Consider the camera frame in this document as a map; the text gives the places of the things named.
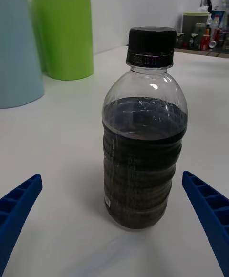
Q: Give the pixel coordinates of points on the grey bin pale green rim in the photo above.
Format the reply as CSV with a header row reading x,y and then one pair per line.
x,y
190,20

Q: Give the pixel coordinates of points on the pale blue plastic bin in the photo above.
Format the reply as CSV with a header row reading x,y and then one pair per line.
x,y
16,50

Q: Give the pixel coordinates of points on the red drink can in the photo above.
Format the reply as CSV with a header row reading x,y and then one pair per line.
x,y
204,43

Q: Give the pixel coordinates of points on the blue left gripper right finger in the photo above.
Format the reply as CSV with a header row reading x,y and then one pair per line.
x,y
212,212

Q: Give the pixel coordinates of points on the green plastic bin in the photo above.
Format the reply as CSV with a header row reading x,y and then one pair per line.
x,y
64,36

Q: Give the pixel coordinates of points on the dark drink bottle black cap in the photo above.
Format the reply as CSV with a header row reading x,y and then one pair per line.
x,y
143,157

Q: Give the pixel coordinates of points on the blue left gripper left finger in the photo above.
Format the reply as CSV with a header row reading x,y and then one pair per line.
x,y
16,208

